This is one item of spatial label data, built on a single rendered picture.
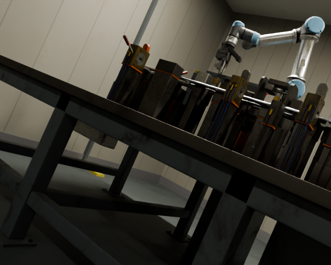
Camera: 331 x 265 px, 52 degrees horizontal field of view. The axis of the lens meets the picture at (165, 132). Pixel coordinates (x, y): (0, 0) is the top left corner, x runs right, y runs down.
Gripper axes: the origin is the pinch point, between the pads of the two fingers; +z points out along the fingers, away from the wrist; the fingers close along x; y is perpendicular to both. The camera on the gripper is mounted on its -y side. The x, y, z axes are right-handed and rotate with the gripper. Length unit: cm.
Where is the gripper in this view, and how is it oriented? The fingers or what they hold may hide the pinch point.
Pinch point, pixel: (220, 73)
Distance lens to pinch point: 226.3
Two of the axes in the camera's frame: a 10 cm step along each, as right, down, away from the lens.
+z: -4.0, 9.2, -0.2
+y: -8.2, -3.5, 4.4
